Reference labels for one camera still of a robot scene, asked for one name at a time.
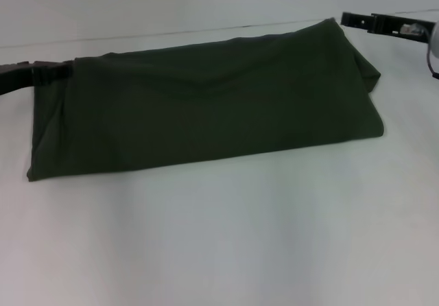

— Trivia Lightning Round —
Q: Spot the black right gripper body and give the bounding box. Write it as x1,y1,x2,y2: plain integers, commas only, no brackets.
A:
369,12,438,43

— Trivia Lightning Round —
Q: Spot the dark green FREE! t-shirt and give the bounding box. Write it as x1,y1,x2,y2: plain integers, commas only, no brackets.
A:
26,17,382,183

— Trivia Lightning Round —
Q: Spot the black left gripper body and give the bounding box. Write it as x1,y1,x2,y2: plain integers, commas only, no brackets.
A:
0,60,38,97

